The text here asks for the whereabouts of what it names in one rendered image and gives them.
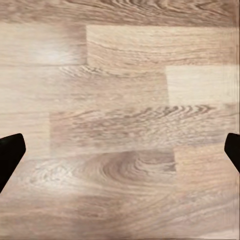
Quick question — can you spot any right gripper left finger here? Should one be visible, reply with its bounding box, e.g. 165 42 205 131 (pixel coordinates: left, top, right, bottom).
0 133 26 193

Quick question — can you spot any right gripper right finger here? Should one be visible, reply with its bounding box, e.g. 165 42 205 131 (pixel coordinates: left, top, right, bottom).
224 133 240 172

